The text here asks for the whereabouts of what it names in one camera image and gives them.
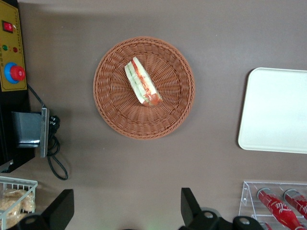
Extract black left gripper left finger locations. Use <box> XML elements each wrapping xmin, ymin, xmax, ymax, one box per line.
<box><xmin>40</xmin><ymin>189</ymin><xmax>75</xmax><ymax>230</ymax></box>

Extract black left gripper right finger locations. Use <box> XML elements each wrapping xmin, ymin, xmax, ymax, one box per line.
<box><xmin>180</xmin><ymin>187</ymin><xmax>201</xmax><ymax>228</ymax></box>

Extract triangle sandwich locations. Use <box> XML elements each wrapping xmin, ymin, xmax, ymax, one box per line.
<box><xmin>124</xmin><ymin>56</ymin><xmax>163</xmax><ymax>107</ymax></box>

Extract round brown wicker basket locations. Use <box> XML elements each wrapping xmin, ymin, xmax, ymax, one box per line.
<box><xmin>93</xmin><ymin>36</ymin><xmax>196</xmax><ymax>140</ymax></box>

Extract cream plastic tray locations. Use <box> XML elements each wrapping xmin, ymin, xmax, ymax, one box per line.
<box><xmin>237</xmin><ymin>67</ymin><xmax>307</xmax><ymax>154</ymax></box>

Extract bagged rice crackers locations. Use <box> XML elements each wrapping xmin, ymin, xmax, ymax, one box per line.
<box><xmin>0</xmin><ymin>188</ymin><xmax>36</xmax><ymax>230</ymax></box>

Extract clear acrylic bottle rack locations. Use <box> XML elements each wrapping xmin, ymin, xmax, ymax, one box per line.
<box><xmin>238</xmin><ymin>180</ymin><xmax>307</xmax><ymax>230</ymax></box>

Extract red cola bottle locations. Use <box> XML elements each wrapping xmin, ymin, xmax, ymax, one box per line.
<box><xmin>283</xmin><ymin>189</ymin><xmax>307</xmax><ymax>219</ymax></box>
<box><xmin>256</xmin><ymin>188</ymin><xmax>305</xmax><ymax>230</ymax></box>

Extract black fryer appliance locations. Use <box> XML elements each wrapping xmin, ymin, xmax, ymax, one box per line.
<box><xmin>0</xmin><ymin>0</ymin><xmax>50</xmax><ymax>173</ymax></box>

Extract red emergency stop button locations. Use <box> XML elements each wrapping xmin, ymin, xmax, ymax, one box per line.
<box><xmin>4</xmin><ymin>62</ymin><xmax>26</xmax><ymax>85</ymax></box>

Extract yellow control panel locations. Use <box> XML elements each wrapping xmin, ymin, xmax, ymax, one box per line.
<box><xmin>0</xmin><ymin>0</ymin><xmax>28</xmax><ymax>92</ymax></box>

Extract white wire basket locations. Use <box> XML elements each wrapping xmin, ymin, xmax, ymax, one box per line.
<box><xmin>0</xmin><ymin>175</ymin><xmax>39</xmax><ymax>230</ymax></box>

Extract black power cable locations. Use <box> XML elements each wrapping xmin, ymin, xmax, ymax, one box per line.
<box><xmin>27</xmin><ymin>83</ymin><xmax>69</xmax><ymax>181</ymax></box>

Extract grey metal bracket box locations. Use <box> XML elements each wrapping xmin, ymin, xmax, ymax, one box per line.
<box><xmin>11</xmin><ymin>107</ymin><xmax>50</xmax><ymax>158</ymax></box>

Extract red rocker switch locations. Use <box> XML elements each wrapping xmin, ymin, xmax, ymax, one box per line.
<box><xmin>2</xmin><ymin>20</ymin><xmax>14</xmax><ymax>34</ymax></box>

